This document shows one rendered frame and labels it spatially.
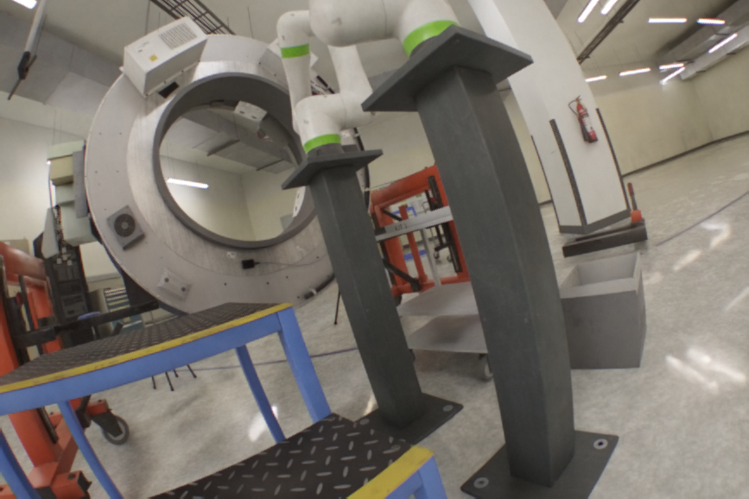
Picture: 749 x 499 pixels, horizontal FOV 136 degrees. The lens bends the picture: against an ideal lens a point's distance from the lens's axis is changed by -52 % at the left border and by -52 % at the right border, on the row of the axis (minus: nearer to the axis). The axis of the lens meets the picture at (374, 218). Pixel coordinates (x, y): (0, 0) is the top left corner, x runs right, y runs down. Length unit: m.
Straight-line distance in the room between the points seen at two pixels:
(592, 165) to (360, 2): 3.40
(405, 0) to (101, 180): 1.15
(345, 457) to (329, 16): 0.70
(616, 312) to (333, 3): 1.11
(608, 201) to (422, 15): 3.43
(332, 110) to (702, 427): 1.39
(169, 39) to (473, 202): 1.31
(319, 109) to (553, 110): 3.03
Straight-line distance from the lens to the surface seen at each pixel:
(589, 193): 3.72
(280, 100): 1.66
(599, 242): 2.55
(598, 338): 1.15
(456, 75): 0.55
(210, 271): 1.26
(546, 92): 3.78
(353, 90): 1.10
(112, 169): 1.34
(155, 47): 1.44
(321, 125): 1.01
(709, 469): 0.87
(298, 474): 0.45
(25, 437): 1.26
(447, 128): 0.56
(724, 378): 1.11
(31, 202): 6.50
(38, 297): 1.75
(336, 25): 0.63
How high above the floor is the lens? 0.67
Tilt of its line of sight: 3 degrees up
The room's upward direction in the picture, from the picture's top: 17 degrees counter-clockwise
